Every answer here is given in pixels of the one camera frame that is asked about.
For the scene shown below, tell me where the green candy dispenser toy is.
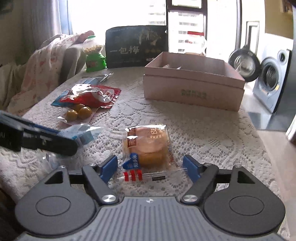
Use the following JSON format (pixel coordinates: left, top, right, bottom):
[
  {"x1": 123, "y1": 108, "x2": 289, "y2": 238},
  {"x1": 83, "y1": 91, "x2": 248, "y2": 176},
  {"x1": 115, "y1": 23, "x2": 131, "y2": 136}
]
[{"x1": 82, "y1": 35, "x2": 107, "y2": 72}]

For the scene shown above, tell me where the floral blanket on sofa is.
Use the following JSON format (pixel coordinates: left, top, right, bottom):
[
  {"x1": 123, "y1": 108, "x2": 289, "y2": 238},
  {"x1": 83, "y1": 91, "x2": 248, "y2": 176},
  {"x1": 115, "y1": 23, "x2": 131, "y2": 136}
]
[{"x1": 6, "y1": 30, "x2": 95, "y2": 117}]

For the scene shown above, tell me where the grey front-load washing machine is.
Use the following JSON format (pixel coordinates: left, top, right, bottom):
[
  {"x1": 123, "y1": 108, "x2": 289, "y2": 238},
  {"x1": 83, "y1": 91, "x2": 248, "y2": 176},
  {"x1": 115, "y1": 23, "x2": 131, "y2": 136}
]
[{"x1": 228, "y1": 47, "x2": 292, "y2": 113}]

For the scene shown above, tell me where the red-lid clear plastic jar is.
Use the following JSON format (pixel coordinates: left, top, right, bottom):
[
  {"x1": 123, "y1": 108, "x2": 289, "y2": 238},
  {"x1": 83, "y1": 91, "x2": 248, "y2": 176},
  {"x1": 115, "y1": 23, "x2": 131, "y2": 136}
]
[{"x1": 186, "y1": 31, "x2": 207, "y2": 56}]

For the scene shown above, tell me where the red snack bag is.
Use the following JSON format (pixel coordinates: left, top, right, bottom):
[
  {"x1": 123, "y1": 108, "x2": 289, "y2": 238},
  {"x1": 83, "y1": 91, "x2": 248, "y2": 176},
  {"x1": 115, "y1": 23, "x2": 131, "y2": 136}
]
[{"x1": 57, "y1": 84, "x2": 121, "y2": 109}]

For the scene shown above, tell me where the small silver-blue sachet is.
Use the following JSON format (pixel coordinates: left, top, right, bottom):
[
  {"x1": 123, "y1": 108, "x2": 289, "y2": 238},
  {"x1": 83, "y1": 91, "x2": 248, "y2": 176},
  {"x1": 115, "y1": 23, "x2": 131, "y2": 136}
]
[{"x1": 78, "y1": 73, "x2": 113, "y2": 85}]

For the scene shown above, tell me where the black plum snack bag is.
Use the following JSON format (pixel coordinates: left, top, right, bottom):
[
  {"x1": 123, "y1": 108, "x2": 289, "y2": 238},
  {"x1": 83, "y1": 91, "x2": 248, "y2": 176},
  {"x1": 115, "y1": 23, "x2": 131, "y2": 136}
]
[{"x1": 105, "y1": 25, "x2": 168, "y2": 69}]

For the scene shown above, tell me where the beige sofa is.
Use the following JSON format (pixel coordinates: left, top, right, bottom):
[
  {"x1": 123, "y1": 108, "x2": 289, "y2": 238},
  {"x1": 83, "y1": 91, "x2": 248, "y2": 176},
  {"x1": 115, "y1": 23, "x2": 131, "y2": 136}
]
[{"x1": 0, "y1": 44, "x2": 86, "y2": 112}]

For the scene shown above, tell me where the green olives vacuum pack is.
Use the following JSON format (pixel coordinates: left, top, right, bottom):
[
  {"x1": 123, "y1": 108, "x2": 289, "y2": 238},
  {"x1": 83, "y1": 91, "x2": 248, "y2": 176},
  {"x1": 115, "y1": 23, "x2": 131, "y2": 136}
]
[{"x1": 57, "y1": 103, "x2": 99, "y2": 126}]

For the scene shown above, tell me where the packaged meat floss cake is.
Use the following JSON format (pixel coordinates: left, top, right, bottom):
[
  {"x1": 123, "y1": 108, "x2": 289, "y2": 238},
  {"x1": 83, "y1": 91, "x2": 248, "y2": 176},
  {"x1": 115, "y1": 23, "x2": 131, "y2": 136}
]
[{"x1": 118, "y1": 123, "x2": 187, "y2": 182}]

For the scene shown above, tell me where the blue snack packet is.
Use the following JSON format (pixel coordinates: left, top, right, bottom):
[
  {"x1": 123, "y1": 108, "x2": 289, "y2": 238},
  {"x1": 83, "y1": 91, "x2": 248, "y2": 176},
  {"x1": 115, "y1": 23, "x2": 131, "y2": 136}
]
[{"x1": 58, "y1": 123, "x2": 104, "y2": 147}]

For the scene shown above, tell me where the pink cardboard gift box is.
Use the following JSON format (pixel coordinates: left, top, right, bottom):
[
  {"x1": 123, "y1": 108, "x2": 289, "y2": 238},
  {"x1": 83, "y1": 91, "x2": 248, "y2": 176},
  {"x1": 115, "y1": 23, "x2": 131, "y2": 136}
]
[{"x1": 143, "y1": 52, "x2": 245, "y2": 111}]

